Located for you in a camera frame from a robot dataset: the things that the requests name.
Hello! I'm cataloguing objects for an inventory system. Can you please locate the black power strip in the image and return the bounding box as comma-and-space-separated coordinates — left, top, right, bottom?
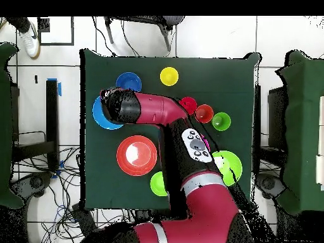
72, 203, 98, 237

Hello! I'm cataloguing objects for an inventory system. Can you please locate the tangle of cables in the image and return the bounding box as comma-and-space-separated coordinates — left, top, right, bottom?
12, 145, 135, 243

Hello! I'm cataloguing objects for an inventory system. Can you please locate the orange cup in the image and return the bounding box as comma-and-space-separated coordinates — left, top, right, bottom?
194, 104, 215, 124

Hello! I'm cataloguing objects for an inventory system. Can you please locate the small dark blue bowl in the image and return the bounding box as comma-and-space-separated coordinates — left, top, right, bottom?
115, 72, 142, 92

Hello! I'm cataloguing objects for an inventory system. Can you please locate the person's foot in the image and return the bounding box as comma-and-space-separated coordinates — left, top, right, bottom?
18, 21, 41, 59

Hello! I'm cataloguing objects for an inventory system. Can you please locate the small green bowl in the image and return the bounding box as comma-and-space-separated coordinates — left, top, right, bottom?
149, 171, 168, 197

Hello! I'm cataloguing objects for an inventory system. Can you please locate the yellow cup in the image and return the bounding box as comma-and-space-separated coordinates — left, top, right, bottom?
159, 66, 180, 87

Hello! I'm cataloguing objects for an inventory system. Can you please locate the person's leg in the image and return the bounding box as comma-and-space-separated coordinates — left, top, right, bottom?
4, 16, 31, 34

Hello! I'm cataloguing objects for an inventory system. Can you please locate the blue tape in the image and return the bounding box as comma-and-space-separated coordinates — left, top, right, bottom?
47, 77, 62, 97

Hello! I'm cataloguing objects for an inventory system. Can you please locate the grey chair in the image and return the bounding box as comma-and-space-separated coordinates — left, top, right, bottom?
103, 16, 185, 53

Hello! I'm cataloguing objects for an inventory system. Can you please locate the orange bowl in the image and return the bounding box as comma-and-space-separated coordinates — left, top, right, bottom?
116, 135, 158, 177

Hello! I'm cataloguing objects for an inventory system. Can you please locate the red cup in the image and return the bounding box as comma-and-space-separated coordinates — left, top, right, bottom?
178, 96, 198, 116

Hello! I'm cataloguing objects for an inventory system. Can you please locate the black square frame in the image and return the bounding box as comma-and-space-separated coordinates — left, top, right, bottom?
37, 16, 75, 46

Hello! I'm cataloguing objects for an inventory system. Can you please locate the large green bowl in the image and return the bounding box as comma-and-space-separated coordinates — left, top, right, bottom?
211, 150, 243, 187

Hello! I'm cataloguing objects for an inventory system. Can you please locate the green cup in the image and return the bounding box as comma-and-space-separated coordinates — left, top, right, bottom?
211, 111, 232, 132

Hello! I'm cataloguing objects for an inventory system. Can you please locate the black metal stand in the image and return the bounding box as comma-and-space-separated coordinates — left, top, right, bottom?
253, 84, 288, 175
11, 79, 60, 171

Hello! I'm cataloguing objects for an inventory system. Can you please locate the light blue bowl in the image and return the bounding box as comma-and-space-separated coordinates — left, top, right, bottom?
92, 95, 125, 131

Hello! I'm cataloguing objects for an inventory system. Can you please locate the dark green table cloth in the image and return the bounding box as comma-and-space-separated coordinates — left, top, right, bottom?
79, 48, 261, 211

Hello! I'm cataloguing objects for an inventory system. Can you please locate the green cloth side table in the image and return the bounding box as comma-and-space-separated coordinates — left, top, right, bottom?
275, 50, 324, 216
0, 42, 25, 209

